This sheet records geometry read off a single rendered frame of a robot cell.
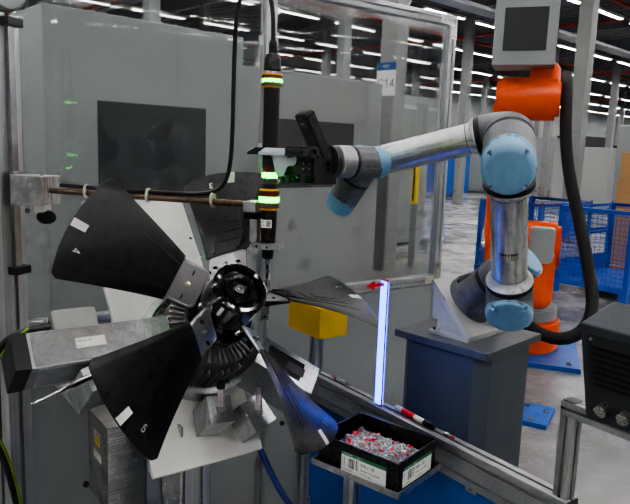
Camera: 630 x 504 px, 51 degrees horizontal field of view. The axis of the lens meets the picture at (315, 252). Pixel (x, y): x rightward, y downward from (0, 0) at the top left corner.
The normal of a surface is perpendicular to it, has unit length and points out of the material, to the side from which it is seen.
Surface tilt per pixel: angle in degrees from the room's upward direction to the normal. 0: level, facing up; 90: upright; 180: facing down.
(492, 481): 90
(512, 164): 111
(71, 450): 90
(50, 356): 50
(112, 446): 90
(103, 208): 73
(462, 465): 90
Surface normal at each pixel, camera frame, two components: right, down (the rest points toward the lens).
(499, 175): -0.27, 0.49
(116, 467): 0.58, 0.15
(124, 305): 0.47, -0.52
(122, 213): 0.24, -0.11
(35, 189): -0.32, 0.14
